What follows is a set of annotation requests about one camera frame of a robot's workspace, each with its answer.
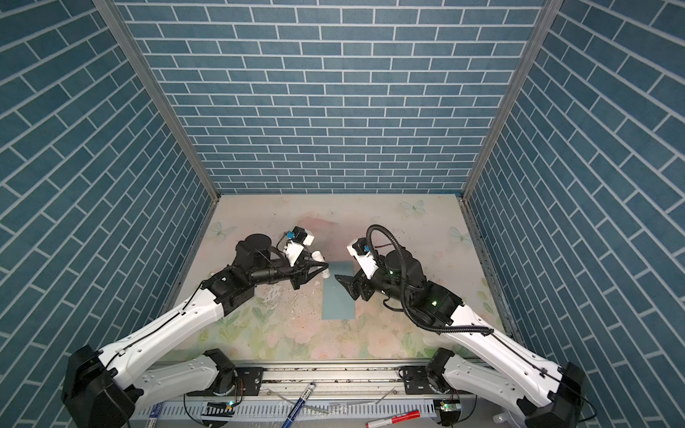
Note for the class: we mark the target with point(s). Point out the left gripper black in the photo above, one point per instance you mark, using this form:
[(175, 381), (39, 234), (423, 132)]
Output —
[(300, 272)]

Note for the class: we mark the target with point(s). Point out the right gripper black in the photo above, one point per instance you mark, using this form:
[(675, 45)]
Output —
[(356, 283)]

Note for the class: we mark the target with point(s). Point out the white glue stick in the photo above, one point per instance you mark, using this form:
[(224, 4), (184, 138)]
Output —
[(324, 270)]

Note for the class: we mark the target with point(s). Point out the teal envelope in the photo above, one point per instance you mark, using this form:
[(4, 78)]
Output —
[(337, 304)]

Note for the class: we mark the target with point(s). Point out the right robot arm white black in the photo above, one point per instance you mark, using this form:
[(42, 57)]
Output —
[(534, 391)]

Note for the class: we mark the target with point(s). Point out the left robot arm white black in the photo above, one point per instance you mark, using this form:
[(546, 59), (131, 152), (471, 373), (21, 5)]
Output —
[(106, 387)]

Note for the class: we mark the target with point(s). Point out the blue marker pen centre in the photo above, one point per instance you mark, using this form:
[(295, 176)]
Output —
[(298, 406)]

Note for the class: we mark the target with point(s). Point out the red marker pen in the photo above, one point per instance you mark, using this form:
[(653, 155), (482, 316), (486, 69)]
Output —
[(395, 419)]

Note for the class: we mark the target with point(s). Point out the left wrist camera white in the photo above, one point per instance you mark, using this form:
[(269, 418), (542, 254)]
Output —
[(298, 239)]

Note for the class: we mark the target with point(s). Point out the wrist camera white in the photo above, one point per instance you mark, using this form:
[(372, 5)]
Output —
[(360, 250), (298, 239)]

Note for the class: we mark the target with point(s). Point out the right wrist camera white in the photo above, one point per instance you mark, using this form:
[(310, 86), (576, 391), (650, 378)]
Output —
[(360, 250)]

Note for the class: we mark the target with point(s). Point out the aluminium mounting rail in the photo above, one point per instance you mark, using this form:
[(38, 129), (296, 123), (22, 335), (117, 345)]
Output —
[(345, 380)]

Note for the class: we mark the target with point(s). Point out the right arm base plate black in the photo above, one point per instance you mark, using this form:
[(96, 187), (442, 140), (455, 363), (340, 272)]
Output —
[(425, 380)]

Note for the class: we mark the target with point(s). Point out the white slotted cable duct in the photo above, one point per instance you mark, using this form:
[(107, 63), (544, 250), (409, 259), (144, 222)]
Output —
[(276, 410)]

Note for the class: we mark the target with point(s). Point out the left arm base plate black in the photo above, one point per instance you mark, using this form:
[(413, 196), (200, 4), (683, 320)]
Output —
[(243, 381)]

